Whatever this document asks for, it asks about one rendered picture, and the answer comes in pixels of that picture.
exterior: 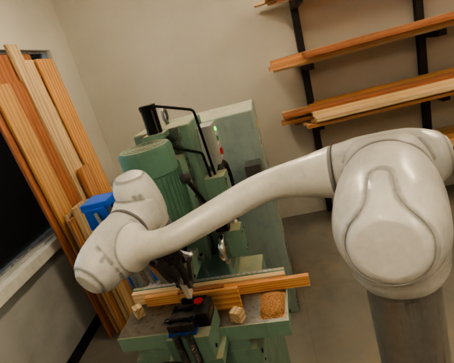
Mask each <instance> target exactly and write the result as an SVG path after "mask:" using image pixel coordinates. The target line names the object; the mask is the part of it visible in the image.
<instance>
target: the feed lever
mask: <svg viewBox="0 0 454 363"><path fill-rule="evenodd" d="M191 178H192V177H191V175H190V174H189V173H187V172H183V173H181V174H180V177H179V180H180V181H181V183H183V184H188V186H189V187H190V188H191V189H192V191H193V192H194V193H195V194H196V195H197V197H198V198H199V199H200V201H201V202H202V203H203V204H205V203H206V202H207V201H206V200H205V198H204V197H203V196H202V195H201V194H200V192H199V191H198V190H197V188H196V187H195V185H194V184H193V183H192V182H191ZM230 228H231V226H230V223H227V224H225V225H224V226H222V227H220V228H218V229H217V230H215V231H216V232H217V233H221V232H226V231H230Z"/></svg>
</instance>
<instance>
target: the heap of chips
mask: <svg viewBox="0 0 454 363"><path fill-rule="evenodd" d="M284 317H285V292H267V293H264V294H263V295H261V300H260V313H259V319H260V320H265V319H272V318H284Z"/></svg>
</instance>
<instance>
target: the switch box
mask: <svg viewBox="0 0 454 363"><path fill-rule="evenodd" d="M214 126H215V127H216V125H215V121H210V122H205V123H201V124H200V127H201V130H202V133H203V136H204V139H205V142H206V145H207V147H208V151H209V154H210V157H211V160H212V162H213V165H216V164H220V163H221V161H222V160H223V157H224V155H223V157H222V158H221V156H222V154H221V152H220V148H221V142H220V139H219V144H218V141H217V138H216V136H218V131H217V128H216V134H215V131H214ZM196 131H197V135H198V138H199V141H200V145H201V148H202V152H203V153H204V155H205V158H206V161H207V163H208V166H210V162H209V159H208V155H207V153H206V150H205V147H204V145H203V142H202V138H201V136H200V132H199V130H198V127H197V128H196ZM218 137H219V136H218Z"/></svg>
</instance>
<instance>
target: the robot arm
mask: <svg viewBox="0 0 454 363"><path fill-rule="evenodd" d="M453 169H454V150H453V146H452V144H451V142H450V140H449V138H448V137H447V136H446V135H443V134H442V133H441V132H439V131H436V130H430V129H424V128H410V127H408V128H401V129H395V130H387V131H383V132H378V133H371V134H368V135H362V136H358V137H355V138H351V139H349V140H345V141H343V142H340V143H336V144H334V145H329V146H327V147H325V148H322V149H319V150H317V151H314V152H313V153H310V154H308V155H305V156H302V157H300V158H297V159H294V160H292V161H289V162H286V163H283V164H280V165H278V166H274V167H272V168H270V169H267V170H264V171H262V172H259V173H258V174H255V175H253V176H250V177H249V178H247V179H245V180H243V181H241V182H239V183H238V184H236V185H234V186H233V187H231V188H230V189H227V190H226V191H224V192H223V193H221V194H220V195H218V196H217V197H214V198H213V199H211V200H210V201H208V202H206V203H205V204H203V205H201V206H200V207H198V208H197V209H195V210H193V211H192V212H190V213H188V214H186V215H185V216H183V217H182V218H180V219H178V220H176V221H175V222H173V223H172V222H171V219H170V217H169V215H168V212H167V207H166V203H165V201H164V198H163V196H162V194H161V192H160V190H159V188H158V187H157V186H156V184H155V182H154V181H153V179H152V178H151V177H150V176H149V175H148V174H147V173H146V172H145V171H141V170H129V171H126V172H125V173H123V174H121V175H119V176H118V177H117V178H116V179H115V180H114V182H113V197H114V198H115V202H114V204H113V207H112V211H111V213H110V214H109V215H108V216H107V218H106V219H105V220H103V221H102V222H101V223H100V224H99V225H98V226H97V228H96V229H95V230H94V231H93V232H92V234H91V235H90V236H89V237H88V239H87V240H86V242H85V243H84V245H83V246H82V247H81V250H80V252H79V254H78V256H77V258H76V261H75V264H74V273H75V278H76V280H77V282H78V283H79V284H80V285H81V286H82V287H83V288H84V289H86V290H88V291H90V292H93V293H96V294H99V293H106V292H109V291H110V290H112V289H114V288H115V287H116V286H118V285H119V284H120V283H121V282H122V281H123V280H124V279H127V278H128V277H129V276H131V275H132V274H135V273H136V272H140V271H142V270H143V269H145V268H146V267H147V265H148V263H149V262H150V263H149V265H150V266H152V267H153V268H154V269H156V270H157V271H158V273H159V274H160V275H161V276H162V277H163V278H164V279H165V280H166V281H167V282H168V283H169V284H172V283H173V282H174V283H175V284H177V286H178V288H179V289H180V290H183V292H184V294H185V295H186V297H187V299H192V294H193V289H192V282H191V281H192V280H193V276H194V269H193V264H192V255H193V251H189V252H186V251H184V249H183V248H184V247H185V246H188V245H190V244H191V243H193V242H195V241H197V240H199V239H200V238H202V237H204V236H206V235H207V234H209V233H211V232H213V231H214V230H217V229H218V228H220V227H222V226H224V225H225V224H227V223H229V222H231V221H232V220H235V219H236V218H238V217H240V216H242V215H243V214H245V213H247V212H248V211H250V210H253V209H254V208H256V207H259V206H260V205H263V204H265V203H268V202H271V201H273V200H278V199H282V198H288V197H320V198H333V199H334V201H333V207H332V215H331V226H332V233H333V237H334V241H335V244H336V246H337V248H338V250H339V252H340V254H341V256H342V258H343V259H344V260H345V262H346V263H347V264H348V266H349V268H350V271H351V272H352V275H353V276H354V278H355V279H356V280H357V281H358V282H359V283H360V284H361V285H362V286H363V287H364V288H365V289H366V291H367V295H368V301H369V305H370V312H371V315H372V319H373V325H374V329H375V335H376V339H377V343H378V349H379V353H380V360H381V363H452V360H451V354H450V344H449V338H448V327H447V321H446V315H445V305H444V299H443V293H442V284H443V283H444V282H445V280H446V279H447V278H448V276H449V274H450V270H451V267H452V255H453V238H454V227H453V217H452V212H451V207H450V200H449V197H448V193H447V190H446V188H445V185H444V181H445V180H446V179H447V178H448V177H449V176H451V174H452V172H453ZM182 257H184V258H185V261H187V263H186V264H187V270H186V269H185V267H184V264H183V263H182ZM180 277H181V278H180Z"/></svg>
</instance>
